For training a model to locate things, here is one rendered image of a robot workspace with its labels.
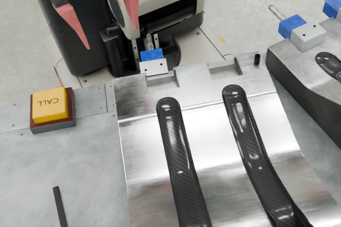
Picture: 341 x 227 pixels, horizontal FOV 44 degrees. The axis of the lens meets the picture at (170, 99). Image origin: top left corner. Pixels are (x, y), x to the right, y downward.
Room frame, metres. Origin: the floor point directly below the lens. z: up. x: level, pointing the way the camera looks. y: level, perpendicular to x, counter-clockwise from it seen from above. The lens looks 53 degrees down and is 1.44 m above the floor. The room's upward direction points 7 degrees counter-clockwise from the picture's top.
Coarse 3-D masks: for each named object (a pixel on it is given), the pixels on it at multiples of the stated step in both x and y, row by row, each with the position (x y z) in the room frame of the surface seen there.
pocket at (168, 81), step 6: (174, 72) 0.47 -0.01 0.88; (150, 78) 0.47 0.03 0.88; (156, 78) 0.47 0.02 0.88; (162, 78) 0.47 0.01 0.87; (168, 78) 0.47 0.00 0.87; (174, 78) 0.47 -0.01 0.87; (150, 84) 0.47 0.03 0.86; (156, 84) 0.46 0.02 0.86; (162, 84) 0.46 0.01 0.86; (168, 84) 0.46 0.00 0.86; (174, 84) 0.46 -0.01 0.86; (150, 90) 0.45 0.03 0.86; (156, 90) 0.45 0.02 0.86
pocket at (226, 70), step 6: (234, 60) 0.48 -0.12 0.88; (210, 66) 0.48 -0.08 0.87; (216, 66) 0.48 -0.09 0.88; (222, 66) 0.48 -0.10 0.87; (228, 66) 0.48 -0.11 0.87; (234, 66) 0.48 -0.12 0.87; (210, 72) 0.47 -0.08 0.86; (216, 72) 0.47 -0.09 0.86; (222, 72) 0.47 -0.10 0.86; (228, 72) 0.47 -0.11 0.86; (234, 72) 0.47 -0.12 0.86; (240, 72) 0.45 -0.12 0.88; (216, 78) 0.46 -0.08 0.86; (222, 78) 0.46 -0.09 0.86
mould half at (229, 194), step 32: (192, 64) 0.48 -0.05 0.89; (128, 96) 0.42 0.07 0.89; (160, 96) 0.42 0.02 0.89; (192, 96) 0.41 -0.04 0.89; (256, 96) 0.39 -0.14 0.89; (128, 128) 0.36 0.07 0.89; (192, 128) 0.35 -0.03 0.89; (224, 128) 0.34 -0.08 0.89; (288, 128) 0.33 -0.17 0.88; (128, 160) 0.31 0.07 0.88; (160, 160) 0.30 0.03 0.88; (224, 160) 0.29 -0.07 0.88; (288, 160) 0.27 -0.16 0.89; (128, 192) 0.26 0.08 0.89; (160, 192) 0.25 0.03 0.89; (224, 192) 0.23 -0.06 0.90; (288, 192) 0.22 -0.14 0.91; (320, 192) 0.21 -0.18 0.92; (160, 224) 0.19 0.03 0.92; (224, 224) 0.18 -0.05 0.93; (256, 224) 0.17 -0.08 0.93; (320, 224) 0.16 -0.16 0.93
